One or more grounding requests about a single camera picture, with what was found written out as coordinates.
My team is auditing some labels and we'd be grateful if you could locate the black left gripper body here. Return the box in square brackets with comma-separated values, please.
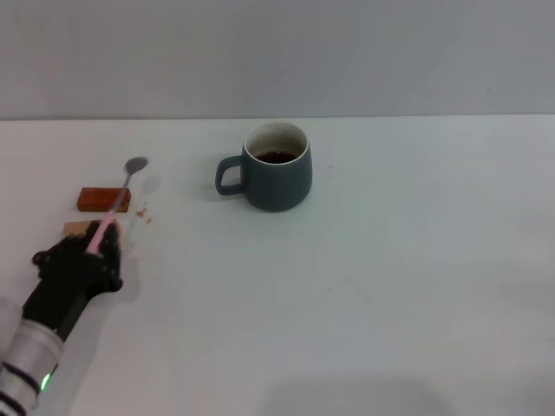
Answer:
[20, 246, 124, 342]

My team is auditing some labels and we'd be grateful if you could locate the pink handled metal spoon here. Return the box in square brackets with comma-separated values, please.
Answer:
[85, 156, 149, 257]

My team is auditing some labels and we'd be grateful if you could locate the dark grey ceramic mug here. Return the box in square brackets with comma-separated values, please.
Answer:
[215, 121, 313, 214]

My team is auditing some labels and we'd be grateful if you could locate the light wooden arch block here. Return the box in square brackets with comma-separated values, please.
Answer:
[62, 219, 130, 253]

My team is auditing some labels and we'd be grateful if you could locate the red-brown wooden block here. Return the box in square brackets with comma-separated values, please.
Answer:
[76, 186, 132, 214]

